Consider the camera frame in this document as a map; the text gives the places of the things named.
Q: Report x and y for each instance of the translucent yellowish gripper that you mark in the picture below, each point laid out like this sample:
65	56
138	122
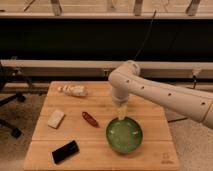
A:
121	111

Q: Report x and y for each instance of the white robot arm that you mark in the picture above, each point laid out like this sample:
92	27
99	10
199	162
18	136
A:
194	104

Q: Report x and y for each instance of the white sponge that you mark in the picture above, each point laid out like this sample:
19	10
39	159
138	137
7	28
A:
55	119

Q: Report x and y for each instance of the green bowl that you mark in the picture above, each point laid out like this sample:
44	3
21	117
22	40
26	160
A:
124	136

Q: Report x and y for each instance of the white plastic bottle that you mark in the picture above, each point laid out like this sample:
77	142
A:
77	90

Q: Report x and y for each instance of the black rectangular block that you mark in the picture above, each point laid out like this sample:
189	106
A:
65	151

